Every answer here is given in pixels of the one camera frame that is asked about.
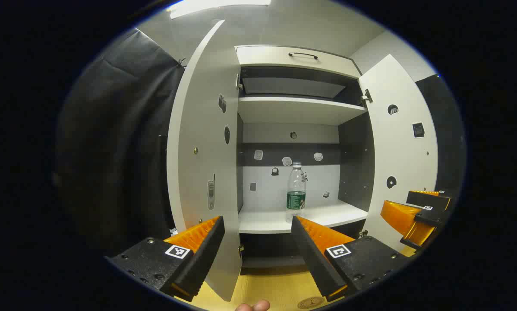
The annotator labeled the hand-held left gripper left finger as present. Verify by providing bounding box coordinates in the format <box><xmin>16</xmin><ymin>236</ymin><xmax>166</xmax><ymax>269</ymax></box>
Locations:
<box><xmin>105</xmin><ymin>215</ymin><xmax>225</xmax><ymax>303</ymax></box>

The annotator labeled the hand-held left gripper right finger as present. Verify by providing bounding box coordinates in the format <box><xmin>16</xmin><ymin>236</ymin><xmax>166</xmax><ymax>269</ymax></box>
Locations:
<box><xmin>291</xmin><ymin>215</ymin><xmax>410</xmax><ymax>303</ymax></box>

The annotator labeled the round brown coaster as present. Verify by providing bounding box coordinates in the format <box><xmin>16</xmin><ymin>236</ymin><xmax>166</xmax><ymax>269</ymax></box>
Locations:
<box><xmin>297</xmin><ymin>297</ymin><xmax>326</xmax><ymax>310</ymax></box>

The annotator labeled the white and grey cabinet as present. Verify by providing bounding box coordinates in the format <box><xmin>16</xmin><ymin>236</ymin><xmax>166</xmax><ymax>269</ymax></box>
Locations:
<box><xmin>235</xmin><ymin>44</ymin><xmax>375</xmax><ymax>277</ymax></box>

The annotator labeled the clear plastic bottle green label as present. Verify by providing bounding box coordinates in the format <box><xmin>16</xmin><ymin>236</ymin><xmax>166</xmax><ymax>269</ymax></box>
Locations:
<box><xmin>286</xmin><ymin>162</ymin><xmax>307</xmax><ymax>223</ymax></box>

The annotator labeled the white cabinet door phone sticker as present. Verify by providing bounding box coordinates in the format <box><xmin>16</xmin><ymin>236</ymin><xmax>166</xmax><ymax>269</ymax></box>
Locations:
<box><xmin>167</xmin><ymin>19</ymin><xmax>244</xmax><ymax>302</ymax></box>

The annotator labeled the white cabinet shelf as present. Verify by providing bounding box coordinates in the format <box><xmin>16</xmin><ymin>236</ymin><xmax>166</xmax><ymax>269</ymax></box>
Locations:
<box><xmin>238</xmin><ymin>200</ymin><xmax>368</xmax><ymax>235</ymax></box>
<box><xmin>238</xmin><ymin>96</ymin><xmax>368</xmax><ymax>126</ymax></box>

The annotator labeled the white cabinet drawer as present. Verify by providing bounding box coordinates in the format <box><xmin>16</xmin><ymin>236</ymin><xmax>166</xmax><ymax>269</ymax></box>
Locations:
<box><xmin>236</xmin><ymin>45</ymin><xmax>363</xmax><ymax>79</ymax></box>

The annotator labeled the ceiling light panel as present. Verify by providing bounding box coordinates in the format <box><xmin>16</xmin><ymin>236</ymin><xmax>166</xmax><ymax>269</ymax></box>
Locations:
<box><xmin>168</xmin><ymin>0</ymin><xmax>272</xmax><ymax>20</ymax></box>

